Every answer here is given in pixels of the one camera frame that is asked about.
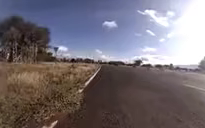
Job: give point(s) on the road sign on pole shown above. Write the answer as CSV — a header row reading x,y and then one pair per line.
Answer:
x,y
56,50

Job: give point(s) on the clump of dark trees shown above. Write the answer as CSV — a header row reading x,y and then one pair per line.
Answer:
x,y
21,38

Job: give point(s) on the dry grass verge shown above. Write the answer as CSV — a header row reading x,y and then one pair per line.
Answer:
x,y
30,90

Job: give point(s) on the distant row of trees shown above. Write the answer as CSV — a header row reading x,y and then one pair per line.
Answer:
x,y
123,62

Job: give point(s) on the pale painted road line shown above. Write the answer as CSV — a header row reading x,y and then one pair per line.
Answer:
x,y
200,88

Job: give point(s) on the dark asphalt road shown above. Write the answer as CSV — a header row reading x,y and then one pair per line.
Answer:
x,y
136,100

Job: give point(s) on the white painted edge line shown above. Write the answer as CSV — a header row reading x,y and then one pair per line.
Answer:
x,y
90,78

